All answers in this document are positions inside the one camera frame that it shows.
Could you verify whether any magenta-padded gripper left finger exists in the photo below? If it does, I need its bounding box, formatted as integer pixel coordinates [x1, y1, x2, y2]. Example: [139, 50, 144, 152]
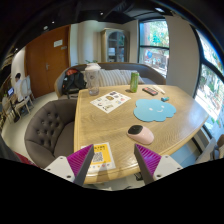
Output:
[43, 143, 95, 187]

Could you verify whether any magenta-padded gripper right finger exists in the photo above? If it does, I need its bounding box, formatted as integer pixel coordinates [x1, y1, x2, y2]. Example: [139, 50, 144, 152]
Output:
[133, 143, 184, 185]

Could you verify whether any pink computer mouse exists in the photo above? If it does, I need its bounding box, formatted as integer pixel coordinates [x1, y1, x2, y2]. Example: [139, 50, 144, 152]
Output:
[126, 124, 155, 146]

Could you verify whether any blue cloud-shaped mouse pad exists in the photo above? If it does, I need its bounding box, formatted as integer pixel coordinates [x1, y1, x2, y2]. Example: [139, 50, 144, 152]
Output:
[133, 98, 177, 123]

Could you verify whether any yellow code sticker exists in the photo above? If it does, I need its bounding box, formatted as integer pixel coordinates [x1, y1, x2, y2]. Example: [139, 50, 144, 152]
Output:
[80, 142, 117, 174]

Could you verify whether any grey tufted armchair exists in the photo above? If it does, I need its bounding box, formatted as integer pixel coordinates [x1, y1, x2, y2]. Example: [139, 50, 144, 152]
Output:
[23, 98, 78, 169]

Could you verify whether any white sticker sheet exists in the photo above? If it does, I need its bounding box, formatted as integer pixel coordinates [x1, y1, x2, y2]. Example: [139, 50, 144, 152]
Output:
[89, 90, 132, 114]

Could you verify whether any black red flat case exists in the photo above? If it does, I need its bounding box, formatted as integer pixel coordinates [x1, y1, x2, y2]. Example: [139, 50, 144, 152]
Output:
[141, 86, 159, 97]

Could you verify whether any green drink can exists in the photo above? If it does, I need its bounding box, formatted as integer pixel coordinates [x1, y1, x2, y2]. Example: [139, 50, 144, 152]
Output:
[129, 71, 140, 94]

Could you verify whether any black backpack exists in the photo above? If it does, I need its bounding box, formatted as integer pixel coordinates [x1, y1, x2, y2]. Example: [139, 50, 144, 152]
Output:
[61, 68, 87, 100]

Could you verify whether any clear shaker bottle white lid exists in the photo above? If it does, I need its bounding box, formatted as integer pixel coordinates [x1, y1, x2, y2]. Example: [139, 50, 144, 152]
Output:
[84, 63, 102, 97]

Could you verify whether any brown curved sofa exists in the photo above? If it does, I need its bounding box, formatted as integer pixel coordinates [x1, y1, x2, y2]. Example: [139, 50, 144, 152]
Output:
[53, 61, 167, 99]

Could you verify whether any white chairs group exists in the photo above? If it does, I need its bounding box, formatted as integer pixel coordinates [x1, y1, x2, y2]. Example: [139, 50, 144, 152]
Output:
[0, 75, 36, 131]

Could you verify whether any large striped cushion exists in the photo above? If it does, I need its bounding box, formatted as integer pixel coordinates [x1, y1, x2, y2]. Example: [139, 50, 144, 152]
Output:
[98, 68, 129, 88]

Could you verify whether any black-framed window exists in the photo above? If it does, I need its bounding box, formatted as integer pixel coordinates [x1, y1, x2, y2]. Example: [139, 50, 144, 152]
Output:
[193, 29, 224, 134]
[138, 19, 170, 79]

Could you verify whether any person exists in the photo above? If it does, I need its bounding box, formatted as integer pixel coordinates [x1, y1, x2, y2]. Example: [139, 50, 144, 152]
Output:
[13, 72, 25, 103]

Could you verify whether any wooden door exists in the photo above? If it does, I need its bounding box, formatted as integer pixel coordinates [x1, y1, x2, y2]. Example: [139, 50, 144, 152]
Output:
[24, 24, 72, 99]

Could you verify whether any glass door cabinet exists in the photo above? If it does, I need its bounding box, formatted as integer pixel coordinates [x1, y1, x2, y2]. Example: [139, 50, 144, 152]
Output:
[100, 27, 130, 64]

